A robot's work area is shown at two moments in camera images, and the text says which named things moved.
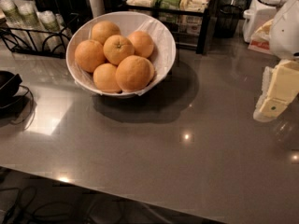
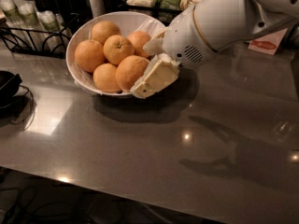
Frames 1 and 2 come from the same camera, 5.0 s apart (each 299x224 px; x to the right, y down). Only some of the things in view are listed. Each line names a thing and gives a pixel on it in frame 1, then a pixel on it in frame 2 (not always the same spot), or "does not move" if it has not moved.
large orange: [134, 73] does not move
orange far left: [89, 54] does not move
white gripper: [286, 32] → [184, 41]
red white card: [260, 40] does not move
